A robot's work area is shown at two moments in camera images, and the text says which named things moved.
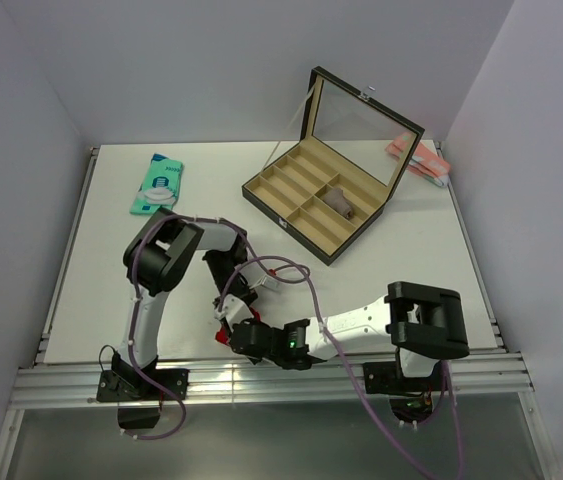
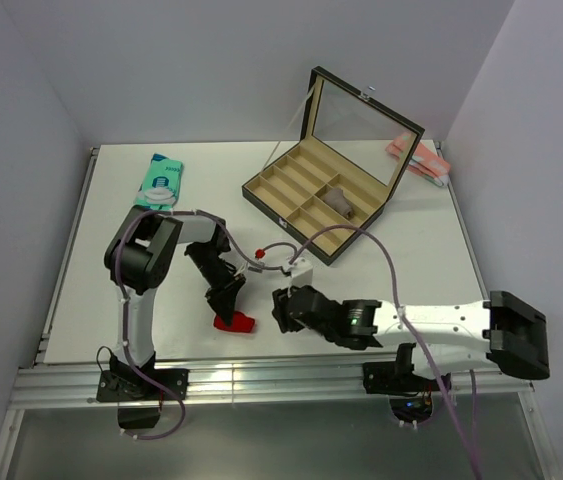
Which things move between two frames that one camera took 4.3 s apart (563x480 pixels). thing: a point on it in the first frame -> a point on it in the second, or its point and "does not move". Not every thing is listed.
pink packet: x=424 y=162 does not move
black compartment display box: x=354 y=146 does not move
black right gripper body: x=277 y=358 -> x=329 y=333
